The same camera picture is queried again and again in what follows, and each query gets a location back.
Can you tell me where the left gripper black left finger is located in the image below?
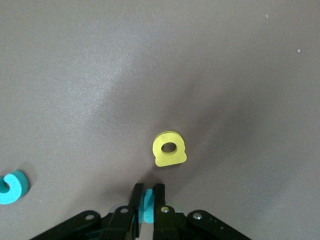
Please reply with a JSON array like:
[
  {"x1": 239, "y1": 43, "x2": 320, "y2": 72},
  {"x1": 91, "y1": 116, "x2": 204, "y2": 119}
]
[{"x1": 104, "y1": 183, "x2": 145, "y2": 240}]

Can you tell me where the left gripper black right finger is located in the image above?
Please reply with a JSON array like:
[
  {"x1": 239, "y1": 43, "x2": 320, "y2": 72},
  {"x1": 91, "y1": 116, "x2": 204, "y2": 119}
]
[{"x1": 152, "y1": 183, "x2": 180, "y2": 240}]

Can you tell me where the teal foam letter l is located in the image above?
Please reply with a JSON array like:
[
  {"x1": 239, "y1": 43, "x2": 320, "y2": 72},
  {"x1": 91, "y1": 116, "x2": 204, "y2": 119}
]
[{"x1": 143, "y1": 189, "x2": 155, "y2": 224}]

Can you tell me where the yellow foam letter a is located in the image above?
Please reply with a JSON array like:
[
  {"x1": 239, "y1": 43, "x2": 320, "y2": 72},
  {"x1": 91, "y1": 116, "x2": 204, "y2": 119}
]
[{"x1": 152, "y1": 130, "x2": 188, "y2": 168}]

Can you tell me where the teal foam letter c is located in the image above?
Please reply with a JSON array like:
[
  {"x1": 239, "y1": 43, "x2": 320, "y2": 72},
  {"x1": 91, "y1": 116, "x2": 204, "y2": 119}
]
[{"x1": 0, "y1": 169, "x2": 30, "y2": 206}]

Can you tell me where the brown table cover sheet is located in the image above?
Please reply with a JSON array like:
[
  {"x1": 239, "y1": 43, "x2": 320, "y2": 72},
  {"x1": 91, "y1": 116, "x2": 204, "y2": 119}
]
[{"x1": 0, "y1": 0, "x2": 320, "y2": 240}]

